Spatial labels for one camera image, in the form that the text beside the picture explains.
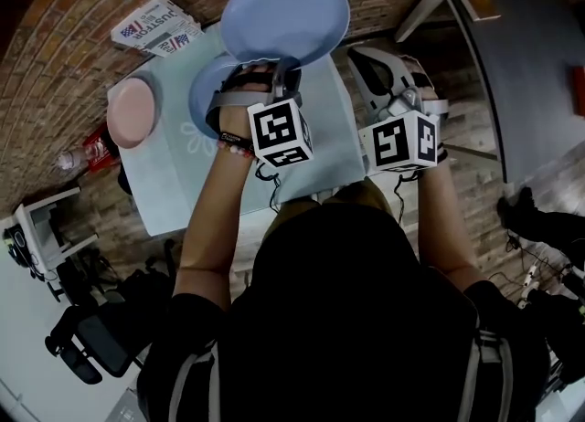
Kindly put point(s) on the black headset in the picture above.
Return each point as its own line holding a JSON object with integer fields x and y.
{"x": 16, "y": 246}

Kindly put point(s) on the orange box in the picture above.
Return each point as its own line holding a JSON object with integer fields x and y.
{"x": 579, "y": 91}

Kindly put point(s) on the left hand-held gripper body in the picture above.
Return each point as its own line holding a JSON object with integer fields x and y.
{"x": 274, "y": 128}

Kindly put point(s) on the small pink plate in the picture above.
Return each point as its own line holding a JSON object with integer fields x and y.
{"x": 130, "y": 112}

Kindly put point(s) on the person's left hand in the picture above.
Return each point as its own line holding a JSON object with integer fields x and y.
{"x": 235, "y": 121}

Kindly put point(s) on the person's khaki trousers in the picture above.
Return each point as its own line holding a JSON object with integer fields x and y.
{"x": 361, "y": 192}

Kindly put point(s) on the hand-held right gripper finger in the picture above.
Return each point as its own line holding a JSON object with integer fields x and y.
{"x": 365, "y": 91}
{"x": 397, "y": 68}

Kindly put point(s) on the small white table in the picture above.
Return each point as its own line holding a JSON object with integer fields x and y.
{"x": 36, "y": 210}

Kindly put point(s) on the black office chair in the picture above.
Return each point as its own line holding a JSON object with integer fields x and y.
{"x": 100, "y": 342}
{"x": 82, "y": 278}

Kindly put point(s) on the person's left forearm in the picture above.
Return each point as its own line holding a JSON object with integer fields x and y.
{"x": 210, "y": 228}

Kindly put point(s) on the white printed cardboard box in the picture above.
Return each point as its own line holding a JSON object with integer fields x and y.
{"x": 151, "y": 23}

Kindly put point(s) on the person's right hand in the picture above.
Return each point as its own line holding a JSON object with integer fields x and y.
{"x": 420, "y": 77}

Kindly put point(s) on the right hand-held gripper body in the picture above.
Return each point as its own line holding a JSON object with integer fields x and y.
{"x": 388, "y": 141}

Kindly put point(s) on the black wristband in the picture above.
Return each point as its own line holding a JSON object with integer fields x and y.
{"x": 233, "y": 138}

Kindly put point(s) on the person's black shirt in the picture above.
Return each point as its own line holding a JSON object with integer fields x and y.
{"x": 192, "y": 319}

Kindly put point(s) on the red packet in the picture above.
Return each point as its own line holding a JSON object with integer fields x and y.
{"x": 105, "y": 160}

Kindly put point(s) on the grey desk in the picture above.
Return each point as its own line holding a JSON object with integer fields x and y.
{"x": 525, "y": 68}

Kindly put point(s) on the big blue plate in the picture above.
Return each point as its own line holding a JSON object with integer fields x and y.
{"x": 203, "y": 91}
{"x": 283, "y": 13}

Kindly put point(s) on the clear plastic bottle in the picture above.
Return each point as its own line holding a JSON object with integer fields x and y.
{"x": 68, "y": 160}

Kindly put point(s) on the person's right forearm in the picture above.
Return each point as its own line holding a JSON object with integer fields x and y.
{"x": 443, "y": 228}

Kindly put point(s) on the light blue flower tablecloth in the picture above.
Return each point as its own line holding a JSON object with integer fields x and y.
{"x": 183, "y": 182}

